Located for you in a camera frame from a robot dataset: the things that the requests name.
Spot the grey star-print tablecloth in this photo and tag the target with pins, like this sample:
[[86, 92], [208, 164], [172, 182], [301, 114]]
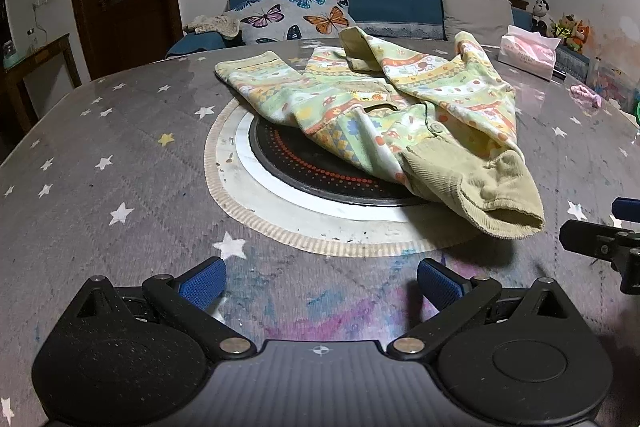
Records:
[[125, 167]]

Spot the wooden side table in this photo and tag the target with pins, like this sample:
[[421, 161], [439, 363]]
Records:
[[45, 54]]

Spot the orange fox plush toy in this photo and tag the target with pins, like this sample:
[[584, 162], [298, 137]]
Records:
[[580, 34]]

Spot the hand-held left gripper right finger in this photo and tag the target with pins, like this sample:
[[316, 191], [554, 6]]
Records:
[[440, 282]]

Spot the printed child's jacket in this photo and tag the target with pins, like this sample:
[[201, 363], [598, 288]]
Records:
[[450, 107]]

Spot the blue sofa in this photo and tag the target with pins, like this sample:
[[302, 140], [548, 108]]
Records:
[[390, 4]]

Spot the pink tissue pack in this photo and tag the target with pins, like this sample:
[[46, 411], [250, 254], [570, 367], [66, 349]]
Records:
[[527, 57]]

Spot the panda plush toy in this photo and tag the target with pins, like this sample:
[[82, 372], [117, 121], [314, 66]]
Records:
[[541, 9]]

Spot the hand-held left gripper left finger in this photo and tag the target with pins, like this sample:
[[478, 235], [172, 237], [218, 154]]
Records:
[[202, 284]]

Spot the butterfly print pillow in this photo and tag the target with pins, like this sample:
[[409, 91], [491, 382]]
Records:
[[295, 14]]

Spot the plain beige pillow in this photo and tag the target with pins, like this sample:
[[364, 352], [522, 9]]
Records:
[[475, 14]]

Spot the black round cooktop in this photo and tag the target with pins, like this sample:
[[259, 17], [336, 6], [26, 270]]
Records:
[[300, 167]]

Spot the crumpled cream cloth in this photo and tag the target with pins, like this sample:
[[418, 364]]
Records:
[[212, 24]]

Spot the clear plastic storage box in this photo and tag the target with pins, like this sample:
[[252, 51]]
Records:
[[617, 84]]

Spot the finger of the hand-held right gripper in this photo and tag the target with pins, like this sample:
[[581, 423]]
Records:
[[595, 239], [626, 207]]

